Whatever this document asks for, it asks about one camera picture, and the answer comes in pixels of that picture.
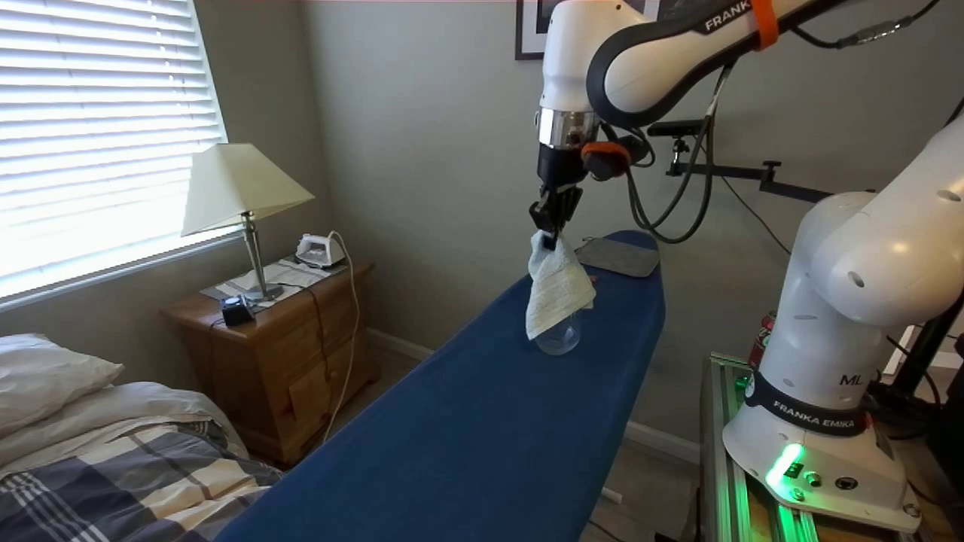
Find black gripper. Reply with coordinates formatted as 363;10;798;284
526;142;586;243

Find pale blue terry towel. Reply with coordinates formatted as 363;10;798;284
521;230;598;343

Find clear glass cup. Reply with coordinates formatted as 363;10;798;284
532;317;585;357

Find grey quilted iron rest pad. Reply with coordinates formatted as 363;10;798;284
576;235;661;281

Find blue ironing board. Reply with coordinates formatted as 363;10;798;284
213;230;668;542

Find white clothes iron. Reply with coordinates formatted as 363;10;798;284
292;230;349;275

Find papers on nightstand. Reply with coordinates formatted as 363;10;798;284
206;256;335;309

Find table lamp with cream shade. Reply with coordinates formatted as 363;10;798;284
180;142;315;304

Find wooden nightstand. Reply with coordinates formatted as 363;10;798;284
163;260;381;470

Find black alarm clock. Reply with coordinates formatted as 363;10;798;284
221;292;260;332

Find black equipment stand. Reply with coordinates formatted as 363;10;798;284
867;296;964;524

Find white window blinds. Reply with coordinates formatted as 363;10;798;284
0;0;232;301

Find bed with plaid blanket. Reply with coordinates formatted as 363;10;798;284
0;380;285;542

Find white pillow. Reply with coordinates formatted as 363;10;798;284
0;332;125;437

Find red wrist camera unit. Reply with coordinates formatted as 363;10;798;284
578;138;633;185

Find black exterior camera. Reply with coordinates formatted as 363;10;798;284
644;118;712;142

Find black robot wrist cable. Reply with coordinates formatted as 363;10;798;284
589;0;943;248

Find black camera cable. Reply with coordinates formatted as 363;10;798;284
716;169;791;256

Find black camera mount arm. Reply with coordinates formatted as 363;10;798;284
663;148;833;206

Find white power cord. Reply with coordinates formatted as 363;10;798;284
315;233;363;445

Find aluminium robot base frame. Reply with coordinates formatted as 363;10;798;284
699;348;927;542

